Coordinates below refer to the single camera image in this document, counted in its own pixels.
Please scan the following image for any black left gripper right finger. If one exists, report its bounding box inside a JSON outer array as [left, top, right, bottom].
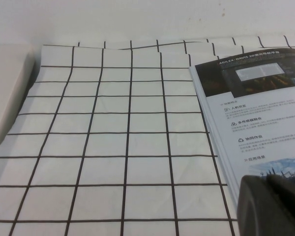
[[265, 172, 295, 236]]

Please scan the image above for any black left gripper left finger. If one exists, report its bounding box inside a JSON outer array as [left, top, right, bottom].
[[236, 174, 295, 236]]

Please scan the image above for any white product catalogue book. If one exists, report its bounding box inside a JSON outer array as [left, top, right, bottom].
[[188, 48, 295, 208]]

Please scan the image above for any white black-grid tablecloth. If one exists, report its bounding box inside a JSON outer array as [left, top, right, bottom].
[[0, 35, 295, 236]]

